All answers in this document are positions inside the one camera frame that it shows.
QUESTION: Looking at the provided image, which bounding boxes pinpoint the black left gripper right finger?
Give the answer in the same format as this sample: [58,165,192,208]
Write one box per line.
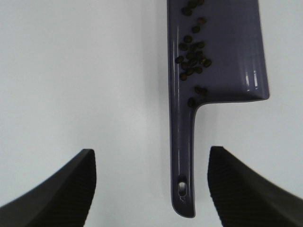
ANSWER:
[207,146,303,227]

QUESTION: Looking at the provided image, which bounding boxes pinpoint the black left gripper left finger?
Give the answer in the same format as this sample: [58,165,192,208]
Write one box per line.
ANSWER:
[0,149,97,227]

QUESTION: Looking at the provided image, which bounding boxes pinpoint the pile of coffee beans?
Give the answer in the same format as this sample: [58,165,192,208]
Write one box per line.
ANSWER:
[175,0,213,107]

